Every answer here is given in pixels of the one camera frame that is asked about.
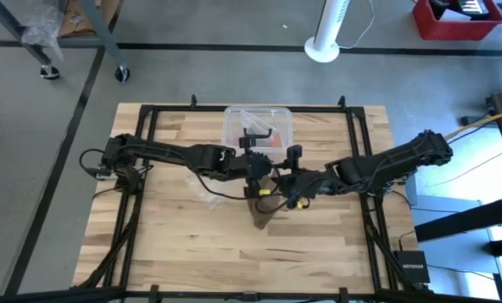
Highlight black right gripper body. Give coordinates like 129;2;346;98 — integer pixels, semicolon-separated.
278;145;334;210

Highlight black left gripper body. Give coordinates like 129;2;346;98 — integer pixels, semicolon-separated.
236;128;277;199

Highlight brown elastic bandage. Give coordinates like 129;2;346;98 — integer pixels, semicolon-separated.
246;176;294;231

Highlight clear plastic bag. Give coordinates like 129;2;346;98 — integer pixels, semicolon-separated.
185;167;235;210

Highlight clear plastic storage box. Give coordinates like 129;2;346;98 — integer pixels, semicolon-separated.
222;105;294;163

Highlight white and black tower fan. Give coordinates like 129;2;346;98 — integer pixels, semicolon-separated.
303;0;351;64

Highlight black metal stand beams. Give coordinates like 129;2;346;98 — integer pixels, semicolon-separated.
414;90;502;258

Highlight red plastic crate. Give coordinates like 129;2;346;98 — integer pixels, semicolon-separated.
412;0;502;42

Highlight brown cardboard sheet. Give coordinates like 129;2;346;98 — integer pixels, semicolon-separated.
59;0;121;38

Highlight black equipment in crate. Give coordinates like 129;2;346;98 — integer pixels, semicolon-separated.
430;0;490;20

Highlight crumpled clear plastic wrap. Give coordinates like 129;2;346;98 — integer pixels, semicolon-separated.
22;0;67;60

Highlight black network switch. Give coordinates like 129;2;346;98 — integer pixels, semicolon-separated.
393;250;431;284

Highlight white fan cable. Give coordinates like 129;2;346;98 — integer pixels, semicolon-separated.
339;0;377;51

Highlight yellow cable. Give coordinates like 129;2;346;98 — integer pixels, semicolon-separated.
442;108;502;142

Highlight grey metal cart frame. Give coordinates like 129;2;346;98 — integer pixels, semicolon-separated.
0;0;131;83

